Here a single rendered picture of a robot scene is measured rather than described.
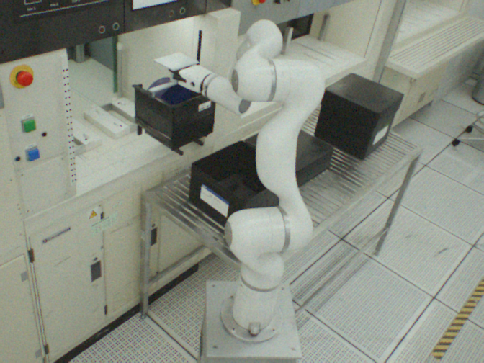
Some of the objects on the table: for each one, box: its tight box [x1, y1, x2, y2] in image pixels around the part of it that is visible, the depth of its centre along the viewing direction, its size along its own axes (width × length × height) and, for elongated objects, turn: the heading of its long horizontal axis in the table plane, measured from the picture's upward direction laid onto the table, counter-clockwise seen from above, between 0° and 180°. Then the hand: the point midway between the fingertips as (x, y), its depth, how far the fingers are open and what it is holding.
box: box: [314, 73, 403, 160], centre depth 243 cm, size 29×29×25 cm
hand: (177, 67), depth 177 cm, fingers closed on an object, 3 cm apart
